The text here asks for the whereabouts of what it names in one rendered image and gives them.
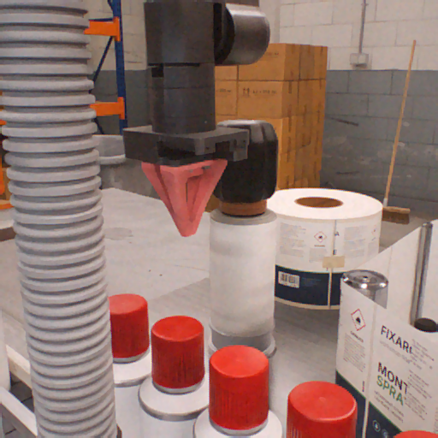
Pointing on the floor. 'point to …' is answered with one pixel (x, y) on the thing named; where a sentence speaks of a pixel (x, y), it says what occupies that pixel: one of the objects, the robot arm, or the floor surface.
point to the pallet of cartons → (281, 107)
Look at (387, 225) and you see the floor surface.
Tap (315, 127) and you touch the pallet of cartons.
